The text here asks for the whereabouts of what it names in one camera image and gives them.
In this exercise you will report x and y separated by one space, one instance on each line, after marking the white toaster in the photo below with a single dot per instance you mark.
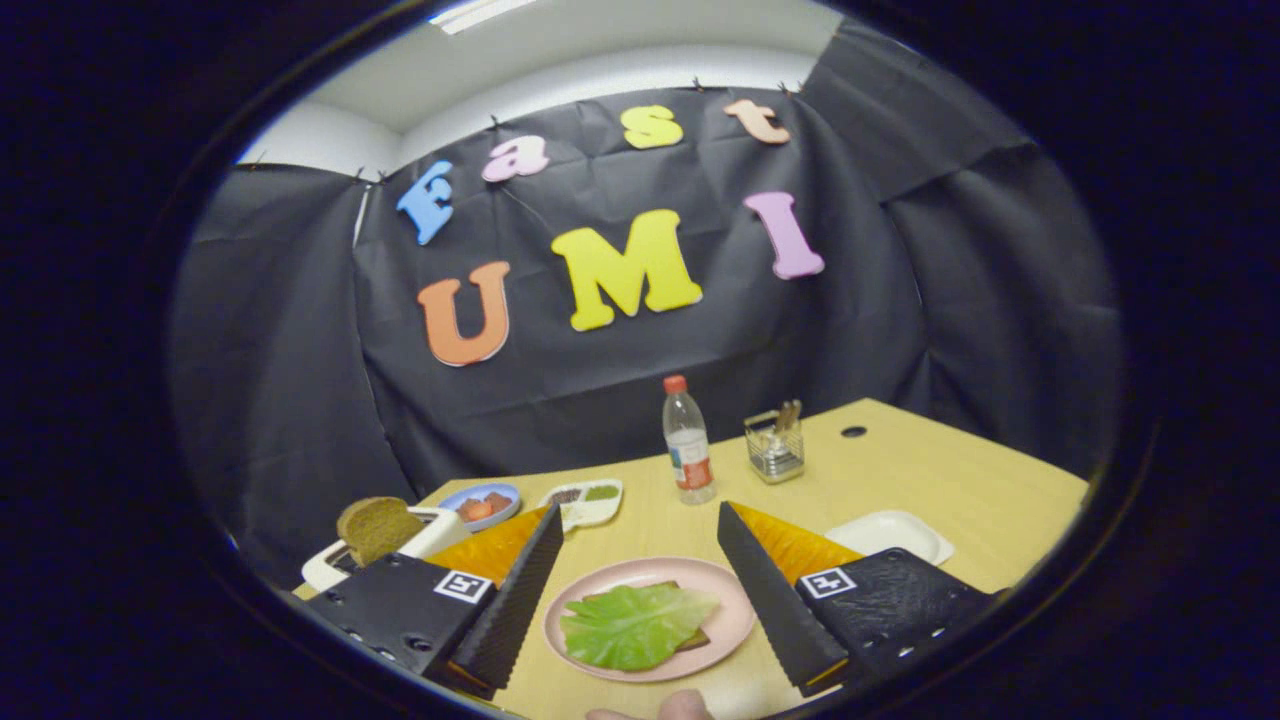
442 535

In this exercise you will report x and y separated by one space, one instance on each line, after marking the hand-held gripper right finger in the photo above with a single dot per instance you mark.
770 600

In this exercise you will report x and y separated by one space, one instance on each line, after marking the metal cutlery holder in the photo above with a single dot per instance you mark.
775 462

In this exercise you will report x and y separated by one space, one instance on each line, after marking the white divided condiment tray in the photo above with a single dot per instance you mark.
592 513

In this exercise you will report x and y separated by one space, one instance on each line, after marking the black backdrop cloth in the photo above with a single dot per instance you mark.
600 400

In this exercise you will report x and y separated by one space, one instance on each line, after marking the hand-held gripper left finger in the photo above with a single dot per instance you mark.
510 600

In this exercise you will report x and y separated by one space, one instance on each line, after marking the white square plate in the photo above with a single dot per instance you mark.
890 530

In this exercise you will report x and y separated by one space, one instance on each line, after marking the ceiling light panel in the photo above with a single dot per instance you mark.
480 12

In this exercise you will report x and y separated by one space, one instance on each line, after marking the pink round plate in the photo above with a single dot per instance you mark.
650 571

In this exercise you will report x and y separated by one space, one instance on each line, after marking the blue round plate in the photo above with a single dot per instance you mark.
480 488

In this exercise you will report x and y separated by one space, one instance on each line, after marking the green lettuce leaf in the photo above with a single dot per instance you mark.
630 628

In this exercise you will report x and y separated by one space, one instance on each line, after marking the clear bottle with red cap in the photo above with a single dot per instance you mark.
688 450

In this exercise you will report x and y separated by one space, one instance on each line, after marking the red meat slices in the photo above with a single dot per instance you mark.
478 510

